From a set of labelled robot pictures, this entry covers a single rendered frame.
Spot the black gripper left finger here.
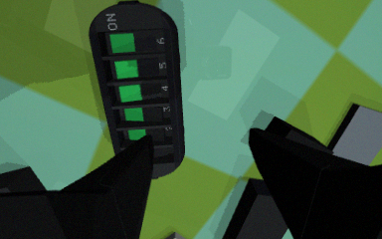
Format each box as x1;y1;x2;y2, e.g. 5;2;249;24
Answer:
0;135;154;239

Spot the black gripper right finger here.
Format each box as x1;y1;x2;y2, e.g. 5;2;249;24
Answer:
249;128;382;239

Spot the dark grey controller unit with green rocker switches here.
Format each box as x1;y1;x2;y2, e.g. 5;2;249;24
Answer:
90;0;185;180

